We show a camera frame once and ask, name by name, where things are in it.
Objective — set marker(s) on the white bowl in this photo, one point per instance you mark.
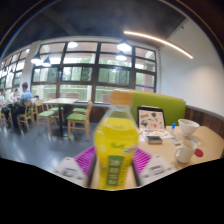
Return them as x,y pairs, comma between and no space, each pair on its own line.
188,126

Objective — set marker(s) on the black-framed tablet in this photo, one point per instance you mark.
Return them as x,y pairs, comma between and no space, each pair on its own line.
151,118

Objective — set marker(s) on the hanging pendant lamps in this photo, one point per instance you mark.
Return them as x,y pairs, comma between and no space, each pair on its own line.
124,46

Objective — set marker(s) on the yellow drink bottle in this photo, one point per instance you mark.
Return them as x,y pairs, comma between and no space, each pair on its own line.
115,143

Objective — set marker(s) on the green upholstered bench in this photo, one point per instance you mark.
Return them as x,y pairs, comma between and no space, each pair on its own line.
170,106

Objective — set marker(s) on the small dark box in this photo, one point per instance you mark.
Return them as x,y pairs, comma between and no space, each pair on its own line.
154,139

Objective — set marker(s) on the dark-framed window wall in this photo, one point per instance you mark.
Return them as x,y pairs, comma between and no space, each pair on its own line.
80,73

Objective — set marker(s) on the green-seated wooden chairs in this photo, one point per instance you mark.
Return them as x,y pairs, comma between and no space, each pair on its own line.
78,117

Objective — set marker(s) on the small blue-capped bottle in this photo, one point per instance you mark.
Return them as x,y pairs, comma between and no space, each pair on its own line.
173,129

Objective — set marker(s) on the flat round red coaster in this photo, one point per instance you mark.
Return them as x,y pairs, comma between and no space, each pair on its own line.
199,153

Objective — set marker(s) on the white mug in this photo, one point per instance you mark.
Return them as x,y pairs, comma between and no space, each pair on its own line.
185,151

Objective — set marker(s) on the white paper sheets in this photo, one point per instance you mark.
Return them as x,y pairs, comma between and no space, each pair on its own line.
163,132

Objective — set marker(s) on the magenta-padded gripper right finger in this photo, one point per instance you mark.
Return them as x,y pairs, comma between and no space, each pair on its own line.
155,170

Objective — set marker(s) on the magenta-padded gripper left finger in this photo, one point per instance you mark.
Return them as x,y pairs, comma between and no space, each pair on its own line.
71,171

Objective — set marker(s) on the long linear ceiling light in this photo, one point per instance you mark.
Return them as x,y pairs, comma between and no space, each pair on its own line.
160,40

